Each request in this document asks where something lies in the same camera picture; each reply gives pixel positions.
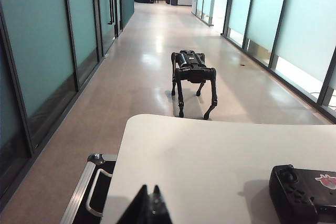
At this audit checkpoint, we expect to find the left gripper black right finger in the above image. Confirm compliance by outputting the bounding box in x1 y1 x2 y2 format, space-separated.
148 185 174 224

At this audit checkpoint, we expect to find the black quadruped robot dog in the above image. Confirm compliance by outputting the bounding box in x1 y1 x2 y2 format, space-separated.
170 49 218 121

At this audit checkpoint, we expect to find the black aluminium-edged flight case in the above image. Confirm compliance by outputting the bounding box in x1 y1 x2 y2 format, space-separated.
59 153 118 224

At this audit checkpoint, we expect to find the black remote control with sticker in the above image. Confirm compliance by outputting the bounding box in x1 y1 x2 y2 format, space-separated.
269 164 336 224

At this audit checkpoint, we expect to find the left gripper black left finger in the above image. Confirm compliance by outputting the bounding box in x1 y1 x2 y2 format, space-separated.
122 185 149 224

